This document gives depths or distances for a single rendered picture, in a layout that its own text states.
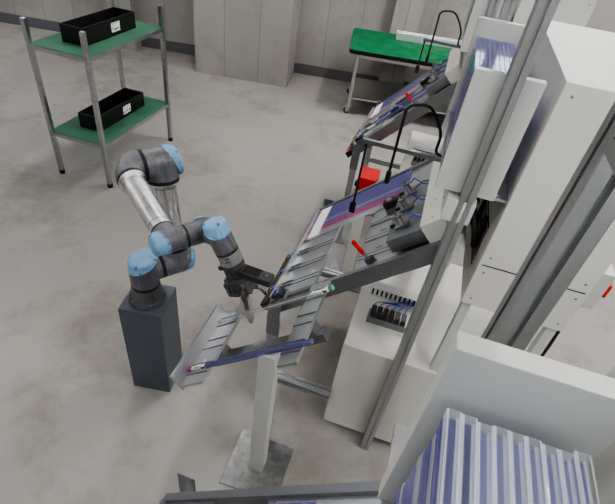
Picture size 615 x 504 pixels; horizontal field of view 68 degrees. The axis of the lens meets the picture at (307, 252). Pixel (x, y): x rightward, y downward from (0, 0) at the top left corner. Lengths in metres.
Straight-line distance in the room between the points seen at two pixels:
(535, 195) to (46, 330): 2.38
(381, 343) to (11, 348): 1.85
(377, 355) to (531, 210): 0.81
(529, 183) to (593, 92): 0.25
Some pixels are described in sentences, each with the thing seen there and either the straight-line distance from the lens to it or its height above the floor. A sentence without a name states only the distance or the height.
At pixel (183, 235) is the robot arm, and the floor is 1.11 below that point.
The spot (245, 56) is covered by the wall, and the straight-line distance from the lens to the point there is 5.75.
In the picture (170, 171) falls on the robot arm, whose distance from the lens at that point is 1.75.
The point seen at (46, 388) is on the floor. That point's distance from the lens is 2.56.
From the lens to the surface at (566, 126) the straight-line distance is 1.28.
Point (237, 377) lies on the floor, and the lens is 2.44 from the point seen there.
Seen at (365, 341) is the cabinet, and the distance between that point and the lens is 1.85.
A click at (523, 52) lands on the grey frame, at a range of 1.17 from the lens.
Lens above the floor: 2.02
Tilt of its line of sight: 40 degrees down
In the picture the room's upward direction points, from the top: 9 degrees clockwise
